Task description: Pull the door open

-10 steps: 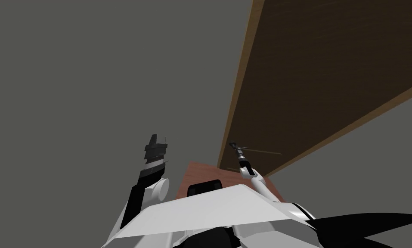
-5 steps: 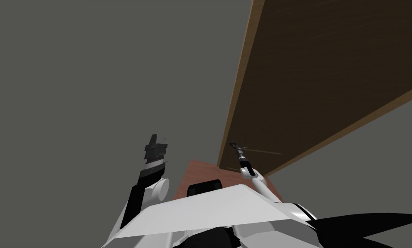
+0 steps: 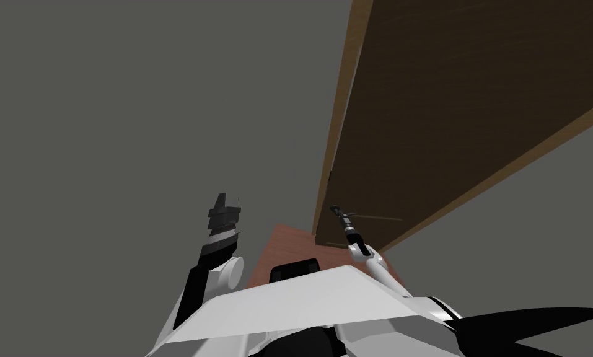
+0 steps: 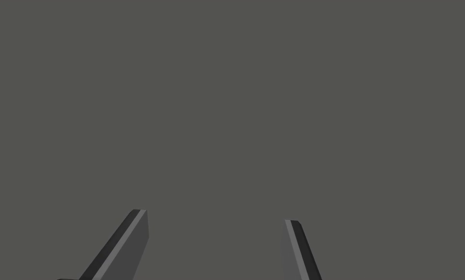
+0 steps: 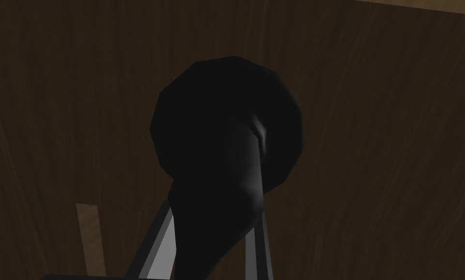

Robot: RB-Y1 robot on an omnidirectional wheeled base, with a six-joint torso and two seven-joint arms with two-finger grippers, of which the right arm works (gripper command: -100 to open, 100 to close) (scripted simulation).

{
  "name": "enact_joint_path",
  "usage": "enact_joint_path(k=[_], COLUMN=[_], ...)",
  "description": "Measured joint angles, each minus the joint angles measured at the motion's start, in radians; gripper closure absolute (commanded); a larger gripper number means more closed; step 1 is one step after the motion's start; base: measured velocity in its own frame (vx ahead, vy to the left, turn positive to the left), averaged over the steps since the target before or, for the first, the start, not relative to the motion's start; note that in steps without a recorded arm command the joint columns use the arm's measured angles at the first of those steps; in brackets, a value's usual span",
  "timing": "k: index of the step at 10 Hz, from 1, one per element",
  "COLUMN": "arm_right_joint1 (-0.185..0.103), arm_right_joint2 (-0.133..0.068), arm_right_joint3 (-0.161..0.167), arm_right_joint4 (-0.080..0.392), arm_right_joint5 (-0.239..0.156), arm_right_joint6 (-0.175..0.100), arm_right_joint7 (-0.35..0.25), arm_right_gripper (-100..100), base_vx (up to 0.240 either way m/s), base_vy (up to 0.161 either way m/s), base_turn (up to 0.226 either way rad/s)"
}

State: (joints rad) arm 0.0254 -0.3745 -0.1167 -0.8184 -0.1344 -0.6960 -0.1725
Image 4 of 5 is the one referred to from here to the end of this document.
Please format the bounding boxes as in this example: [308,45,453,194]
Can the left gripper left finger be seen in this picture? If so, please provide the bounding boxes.
[78,209,150,280]

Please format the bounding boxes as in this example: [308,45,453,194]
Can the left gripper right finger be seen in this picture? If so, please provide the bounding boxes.
[280,219,323,280]

